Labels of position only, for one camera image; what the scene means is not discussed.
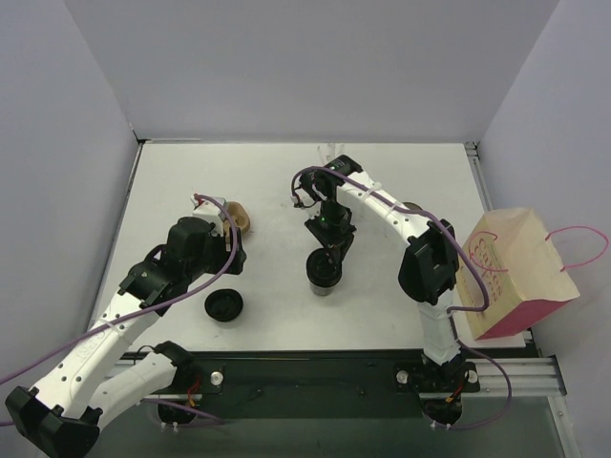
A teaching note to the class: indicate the black cup lid stack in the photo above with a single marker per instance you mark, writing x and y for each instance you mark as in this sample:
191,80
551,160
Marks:
224,305

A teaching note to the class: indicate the aluminium frame rail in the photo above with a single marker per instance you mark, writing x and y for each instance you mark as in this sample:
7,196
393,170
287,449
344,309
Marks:
530,374

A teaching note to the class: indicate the brown cardboard cup carrier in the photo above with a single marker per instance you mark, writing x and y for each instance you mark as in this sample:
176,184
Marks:
239,215

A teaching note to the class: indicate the beige pink paper bag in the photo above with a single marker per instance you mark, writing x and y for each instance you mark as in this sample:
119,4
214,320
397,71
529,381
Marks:
526,280

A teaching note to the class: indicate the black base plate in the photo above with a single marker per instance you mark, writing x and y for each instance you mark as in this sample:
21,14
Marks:
334,384

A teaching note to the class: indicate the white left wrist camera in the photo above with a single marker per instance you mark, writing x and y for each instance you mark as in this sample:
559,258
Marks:
211,213

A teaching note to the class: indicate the dark coffee cup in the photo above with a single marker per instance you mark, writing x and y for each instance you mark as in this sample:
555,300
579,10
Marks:
410,208
322,288

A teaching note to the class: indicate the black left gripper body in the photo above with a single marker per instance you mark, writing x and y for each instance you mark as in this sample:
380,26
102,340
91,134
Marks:
237,258

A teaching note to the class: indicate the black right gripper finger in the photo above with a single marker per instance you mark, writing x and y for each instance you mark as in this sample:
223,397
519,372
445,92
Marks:
344,246
329,254

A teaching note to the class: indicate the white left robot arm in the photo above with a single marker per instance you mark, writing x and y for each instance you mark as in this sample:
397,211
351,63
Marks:
63,413

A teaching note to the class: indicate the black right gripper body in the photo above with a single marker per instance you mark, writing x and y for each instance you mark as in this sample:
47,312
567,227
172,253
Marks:
331,234

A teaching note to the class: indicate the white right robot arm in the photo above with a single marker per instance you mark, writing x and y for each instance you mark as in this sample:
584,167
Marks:
335,193

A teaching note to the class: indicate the white stirrer sticks bundle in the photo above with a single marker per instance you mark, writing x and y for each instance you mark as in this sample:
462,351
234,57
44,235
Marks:
329,151

